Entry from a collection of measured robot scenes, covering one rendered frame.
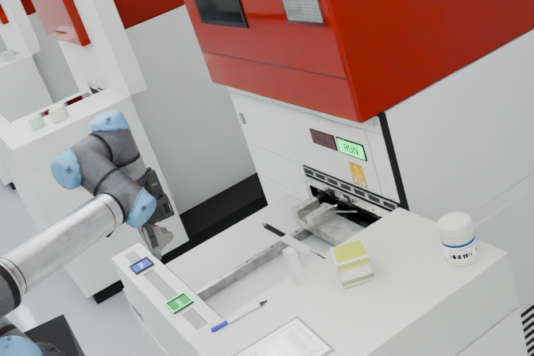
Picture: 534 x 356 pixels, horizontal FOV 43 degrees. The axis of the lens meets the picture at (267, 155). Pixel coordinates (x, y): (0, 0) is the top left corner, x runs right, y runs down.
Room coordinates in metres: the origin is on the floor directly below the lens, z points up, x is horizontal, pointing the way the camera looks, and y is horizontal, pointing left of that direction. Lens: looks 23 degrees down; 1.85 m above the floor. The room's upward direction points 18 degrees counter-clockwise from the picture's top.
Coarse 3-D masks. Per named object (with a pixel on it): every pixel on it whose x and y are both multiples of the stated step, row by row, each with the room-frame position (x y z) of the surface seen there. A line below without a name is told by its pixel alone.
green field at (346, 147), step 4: (340, 140) 1.67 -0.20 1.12; (340, 144) 1.68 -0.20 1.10; (344, 144) 1.66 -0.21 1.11; (348, 144) 1.64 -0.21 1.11; (352, 144) 1.62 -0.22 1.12; (340, 148) 1.68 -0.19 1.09; (344, 148) 1.66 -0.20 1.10; (348, 148) 1.64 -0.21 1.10; (352, 148) 1.63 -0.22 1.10; (356, 148) 1.61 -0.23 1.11; (360, 148) 1.59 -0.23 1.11; (344, 152) 1.67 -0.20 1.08; (348, 152) 1.65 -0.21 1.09; (352, 152) 1.63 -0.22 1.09; (356, 152) 1.62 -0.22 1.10; (360, 152) 1.60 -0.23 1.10; (356, 156) 1.62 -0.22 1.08; (360, 156) 1.60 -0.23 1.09; (364, 156) 1.59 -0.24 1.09
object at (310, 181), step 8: (304, 176) 1.89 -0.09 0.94; (312, 176) 1.87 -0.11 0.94; (312, 184) 1.86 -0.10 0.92; (320, 184) 1.82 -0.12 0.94; (328, 184) 1.79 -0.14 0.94; (312, 192) 1.88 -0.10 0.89; (328, 192) 1.79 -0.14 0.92; (336, 192) 1.75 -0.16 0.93; (344, 192) 1.71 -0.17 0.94; (328, 200) 1.83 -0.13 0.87; (352, 200) 1.68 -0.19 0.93; (360, 200) 1.64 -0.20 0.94; (368, 200) 1.63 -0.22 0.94; (336, 208) 1.77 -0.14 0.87; (344, 208) 1.75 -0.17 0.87; (368, 208) 1.61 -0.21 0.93; (376, 208) 1.58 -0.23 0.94; (384, 208) 1.56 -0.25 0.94; (344, 216) 1.74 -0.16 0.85; (352, 216) 1.70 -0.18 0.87; (360, 216) 1.68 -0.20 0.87; (360, 224) 1.67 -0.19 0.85; (368, 224) 1.63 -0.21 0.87
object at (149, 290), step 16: (128, 256) 1.74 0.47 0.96; (144, 256) 1.70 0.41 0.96; (128, 272) 1.64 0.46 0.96; (144, 272) 1.61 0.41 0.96; (160, 272) 1.58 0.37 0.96; (128, 288) 1.70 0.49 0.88; (144, 288) 1.53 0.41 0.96; (160, 288) 1.51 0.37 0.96; (176, 288) 1.48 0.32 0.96; (144, 304) 1.57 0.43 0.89; (160, 304) 1.43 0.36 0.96; (192, 304) 1.39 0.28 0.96; (160, 320) 1.45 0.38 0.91; (176, 320) 1.34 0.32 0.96; (192, 320) 1.33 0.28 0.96; (208, 320) 1.30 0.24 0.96; (176, 336) 1.34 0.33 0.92; (192, 336) 1.26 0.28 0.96
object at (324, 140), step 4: (312, 132) 1.79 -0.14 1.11; (316, 132) 1.77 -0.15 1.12; (312, 136) 1.80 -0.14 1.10; (316, 136) 1.78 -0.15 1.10; (320, 136) 1.76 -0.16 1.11; (324, 136) 1.74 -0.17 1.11; (328, 136) 1.72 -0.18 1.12; (316, 140) 1.79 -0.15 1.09; (320, 140) 1.77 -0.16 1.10; (324, 140) 1.75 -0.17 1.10; (328, 140) 1.73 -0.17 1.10; (332, 140) 1.71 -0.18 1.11; (320, 144) 1.77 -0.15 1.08; (324, 144) 1.75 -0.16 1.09; (328, 144) 1.73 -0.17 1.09; (332, 144) 1.71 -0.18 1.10; (332, 148) 1.72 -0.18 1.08
